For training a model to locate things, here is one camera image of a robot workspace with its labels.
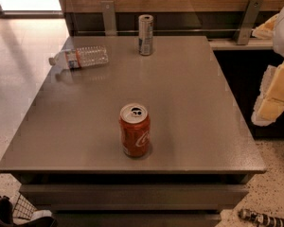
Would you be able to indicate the red coke can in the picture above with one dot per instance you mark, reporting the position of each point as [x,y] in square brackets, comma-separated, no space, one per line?
[135,125]

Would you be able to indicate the grey cabinet with drawers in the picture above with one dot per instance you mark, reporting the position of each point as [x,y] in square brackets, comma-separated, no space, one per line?
[68,156]

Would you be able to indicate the left metal wall bracket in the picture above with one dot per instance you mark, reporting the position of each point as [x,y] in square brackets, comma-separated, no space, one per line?
[108,14]

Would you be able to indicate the horizontal metal rail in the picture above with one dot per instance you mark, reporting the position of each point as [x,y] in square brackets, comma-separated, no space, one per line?
[216,33]

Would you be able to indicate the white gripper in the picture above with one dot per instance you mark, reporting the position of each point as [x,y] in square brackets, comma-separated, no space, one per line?
[270,103]

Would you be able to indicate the right metal wall bracket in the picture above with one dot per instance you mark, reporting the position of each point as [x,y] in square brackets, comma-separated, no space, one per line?
[248,20]

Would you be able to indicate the silver redbull can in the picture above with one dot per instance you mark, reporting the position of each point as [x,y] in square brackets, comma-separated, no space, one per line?
[145,33]

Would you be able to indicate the clear plastic water bottle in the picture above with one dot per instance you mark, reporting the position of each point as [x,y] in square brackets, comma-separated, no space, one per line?
[77,58]

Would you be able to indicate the black white striped cylinder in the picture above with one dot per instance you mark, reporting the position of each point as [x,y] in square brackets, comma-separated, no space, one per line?
[261,219]

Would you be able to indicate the metal wall bracket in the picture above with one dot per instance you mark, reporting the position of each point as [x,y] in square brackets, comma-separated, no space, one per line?
[248,20]
[108,14]

